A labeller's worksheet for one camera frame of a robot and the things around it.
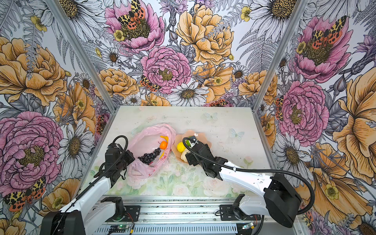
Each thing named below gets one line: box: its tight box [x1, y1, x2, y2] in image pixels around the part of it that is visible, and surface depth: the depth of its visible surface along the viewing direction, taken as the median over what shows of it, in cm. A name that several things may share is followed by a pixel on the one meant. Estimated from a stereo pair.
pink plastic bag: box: [127, 123, 177, 179], surface depth 95 cm
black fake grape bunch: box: [137, 147, 162, 165], surface depth 93 cm
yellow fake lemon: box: [176, 141, 187, 153], surface depth 93 cm
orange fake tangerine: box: [159, 141, 168, 150], surface depth 98 cm
